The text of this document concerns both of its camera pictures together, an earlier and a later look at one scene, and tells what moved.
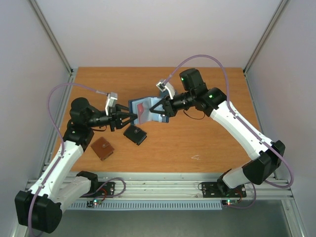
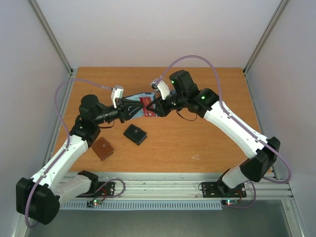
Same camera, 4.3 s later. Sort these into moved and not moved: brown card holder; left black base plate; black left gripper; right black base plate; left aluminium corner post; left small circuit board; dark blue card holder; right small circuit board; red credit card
Moved: dark blue card holder; black left gripper; red credit card
Not moved: left aluminium corner post; left black base plate; right black base plate; right small circuit board; left small circuit board; brown card holder
